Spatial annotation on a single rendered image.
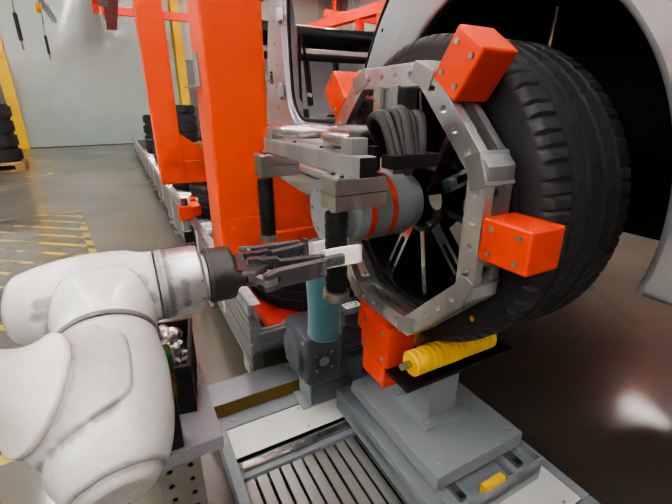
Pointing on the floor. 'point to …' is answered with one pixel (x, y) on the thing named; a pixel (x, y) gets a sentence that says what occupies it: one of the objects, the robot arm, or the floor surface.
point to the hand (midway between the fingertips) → (335, 251)
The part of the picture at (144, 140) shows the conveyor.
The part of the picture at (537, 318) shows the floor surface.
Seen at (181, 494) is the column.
